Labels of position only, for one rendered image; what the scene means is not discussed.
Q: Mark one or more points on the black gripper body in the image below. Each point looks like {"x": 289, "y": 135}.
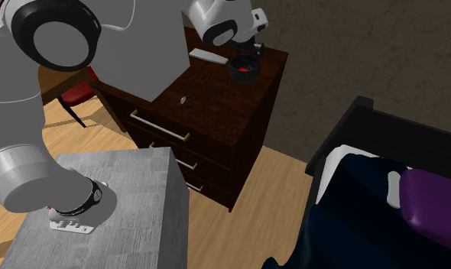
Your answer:
{"x": 246, "y": 46}

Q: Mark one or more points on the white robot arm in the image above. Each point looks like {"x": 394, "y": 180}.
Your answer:
{"x": 20, "y": 74}

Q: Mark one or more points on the red object in bowl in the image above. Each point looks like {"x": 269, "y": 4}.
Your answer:
{"x": 243, "y": 69}

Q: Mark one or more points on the black bowl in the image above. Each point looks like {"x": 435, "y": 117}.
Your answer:
{"x": 244, "y": 72}

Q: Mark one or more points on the white remote control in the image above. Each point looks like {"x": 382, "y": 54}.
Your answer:
{"x": 208, "y": 56}

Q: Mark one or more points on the dark wooden chest of drawers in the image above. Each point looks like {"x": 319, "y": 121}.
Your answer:
{"x": 218, "y": 108}

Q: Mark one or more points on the silver wristwatch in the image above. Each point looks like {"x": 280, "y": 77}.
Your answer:
{"x": 186, "y": 100}

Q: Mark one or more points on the red chair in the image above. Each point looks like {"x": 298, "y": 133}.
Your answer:
{"x": 76, "y": 93}

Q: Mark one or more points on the grey robot stand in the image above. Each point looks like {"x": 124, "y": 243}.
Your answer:
{"x": 136, "y": 208}

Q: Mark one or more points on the black bed with dark bedding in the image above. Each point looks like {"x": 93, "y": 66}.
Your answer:
{"x": 378, "y": 208}

